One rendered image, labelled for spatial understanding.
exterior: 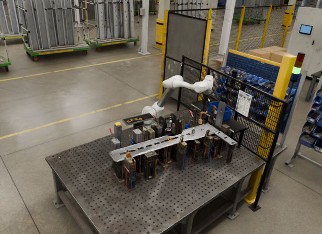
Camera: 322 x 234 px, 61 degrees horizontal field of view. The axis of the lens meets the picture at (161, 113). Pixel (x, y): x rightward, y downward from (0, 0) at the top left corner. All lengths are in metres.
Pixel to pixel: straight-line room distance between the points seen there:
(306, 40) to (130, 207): 7.89
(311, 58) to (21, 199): 8.35
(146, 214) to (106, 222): 0.37
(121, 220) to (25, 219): 1.50
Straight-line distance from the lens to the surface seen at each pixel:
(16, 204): 4.01
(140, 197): 2.82
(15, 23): 11.74
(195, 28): 5.36
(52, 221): 3.68
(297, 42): 9.61
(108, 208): 2.73
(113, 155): 2.85
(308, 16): 9.46
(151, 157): 2.79
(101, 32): 10.58
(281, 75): 3.18
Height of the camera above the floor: 2.69
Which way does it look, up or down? 28 degrees down
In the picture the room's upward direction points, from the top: 4 degrees clockwise
